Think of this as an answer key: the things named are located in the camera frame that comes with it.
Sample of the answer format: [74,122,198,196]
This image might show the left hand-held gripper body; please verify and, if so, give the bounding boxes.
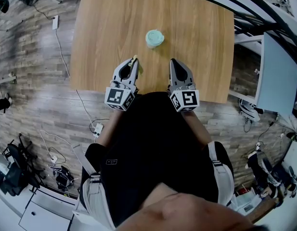
[104,80,137,112]

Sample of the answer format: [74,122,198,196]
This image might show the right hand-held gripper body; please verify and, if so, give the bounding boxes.
[168,82,200,113]

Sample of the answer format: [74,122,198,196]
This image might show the yellow cloth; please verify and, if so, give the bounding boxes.
[128,54,142,76]

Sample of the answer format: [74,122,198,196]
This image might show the person's right forearm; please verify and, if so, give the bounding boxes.
[183,111,213,152]

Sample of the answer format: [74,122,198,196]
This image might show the person's left forearm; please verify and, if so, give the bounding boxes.
[97,109,124,149]

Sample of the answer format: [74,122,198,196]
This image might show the white power strip black plugs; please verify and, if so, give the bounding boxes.
[92,122,104,138]

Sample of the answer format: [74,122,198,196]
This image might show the person's black shirt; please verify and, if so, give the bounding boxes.
[79,91,235,228]

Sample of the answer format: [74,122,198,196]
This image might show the light blue desk panel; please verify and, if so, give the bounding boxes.
[255,31,297,117]

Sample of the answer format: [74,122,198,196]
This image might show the black bag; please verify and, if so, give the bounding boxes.
[53,165,76,191]

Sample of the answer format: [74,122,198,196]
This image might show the wooden table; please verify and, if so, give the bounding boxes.
[184,0,297,48]

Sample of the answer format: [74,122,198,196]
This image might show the person's chin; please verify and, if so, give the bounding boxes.
[116,183,257,231]

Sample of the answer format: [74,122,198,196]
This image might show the black office chair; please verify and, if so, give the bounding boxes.
[0,133,47,197]

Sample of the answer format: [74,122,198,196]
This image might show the white cabinet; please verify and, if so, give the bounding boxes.
[18,189,78,231]

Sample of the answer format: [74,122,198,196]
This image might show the white power cable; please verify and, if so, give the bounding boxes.
[54,29,97,125]

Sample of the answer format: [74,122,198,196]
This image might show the person's right grey harness strap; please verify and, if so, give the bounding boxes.
[207,142,235,206]

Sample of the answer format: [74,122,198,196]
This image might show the person's grey harness strap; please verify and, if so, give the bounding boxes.
[72,143,115,230]
[207,142,235,206]

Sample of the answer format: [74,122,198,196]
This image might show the person's left grey harness strap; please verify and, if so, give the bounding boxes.
[72,143,115,230]

